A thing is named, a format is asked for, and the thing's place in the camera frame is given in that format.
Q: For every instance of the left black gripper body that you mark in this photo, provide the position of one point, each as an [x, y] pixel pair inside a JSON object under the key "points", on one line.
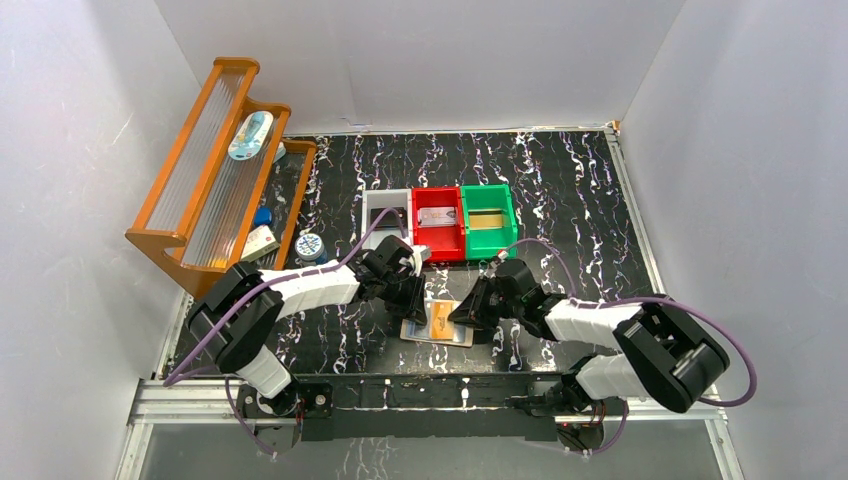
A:
{"points": [[408, 295]]}

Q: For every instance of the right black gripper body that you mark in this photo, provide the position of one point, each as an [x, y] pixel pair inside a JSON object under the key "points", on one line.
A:
{"points": [[503, 306]]}

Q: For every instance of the gold card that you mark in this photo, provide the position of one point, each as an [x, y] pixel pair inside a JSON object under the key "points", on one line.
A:
{"points": [[486, 219], [442, 329]]}

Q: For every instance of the beige leather card holder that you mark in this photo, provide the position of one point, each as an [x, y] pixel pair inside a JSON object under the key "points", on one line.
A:
{"points": [[465, 332]]}

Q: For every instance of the green plastic bin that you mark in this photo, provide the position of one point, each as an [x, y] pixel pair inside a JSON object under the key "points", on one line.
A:
{"points": [[483, 244]]}

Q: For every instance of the red plastic bin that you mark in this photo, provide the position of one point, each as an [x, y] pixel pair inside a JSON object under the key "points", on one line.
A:
{"points": [[446, 244]]}

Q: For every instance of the white plastic bin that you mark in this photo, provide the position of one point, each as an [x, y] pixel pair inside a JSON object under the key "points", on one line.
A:
{"points": [[373, 203]]}

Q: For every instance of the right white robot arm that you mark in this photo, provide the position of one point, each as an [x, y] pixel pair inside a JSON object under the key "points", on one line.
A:
{"points": [[657, 349]]}

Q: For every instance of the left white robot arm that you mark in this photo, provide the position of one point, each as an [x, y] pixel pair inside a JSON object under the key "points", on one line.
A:
{"points": [[232, 322]]}

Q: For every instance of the black card in white bin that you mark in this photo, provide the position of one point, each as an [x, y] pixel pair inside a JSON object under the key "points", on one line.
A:
{"points": [[389, 218]]}

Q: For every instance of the gold card in green bin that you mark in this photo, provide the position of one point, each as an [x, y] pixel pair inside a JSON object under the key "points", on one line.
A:
{"points": [[486, 219]]}

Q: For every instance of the silver card in red bin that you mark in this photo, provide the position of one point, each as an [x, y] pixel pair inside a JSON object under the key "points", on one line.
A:
{"points": [[434, 217]]}

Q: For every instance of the blue white round tin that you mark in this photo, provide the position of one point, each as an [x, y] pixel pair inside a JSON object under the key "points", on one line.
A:
{"points": [[310, 249]]}

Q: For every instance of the white red small box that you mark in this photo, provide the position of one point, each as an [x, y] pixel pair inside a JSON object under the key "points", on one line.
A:
{"points": [[260, 247]]}

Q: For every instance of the blue bottle cap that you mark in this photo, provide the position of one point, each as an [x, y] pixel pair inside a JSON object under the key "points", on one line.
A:
{"points": [[263, 217]]}

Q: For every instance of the wooden three-tier shelf rack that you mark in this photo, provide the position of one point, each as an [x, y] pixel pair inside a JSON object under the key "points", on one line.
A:
{"points": [[196, 219]]}

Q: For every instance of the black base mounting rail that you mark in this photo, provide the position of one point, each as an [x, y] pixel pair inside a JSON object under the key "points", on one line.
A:
{"points": [[525, 405]]}

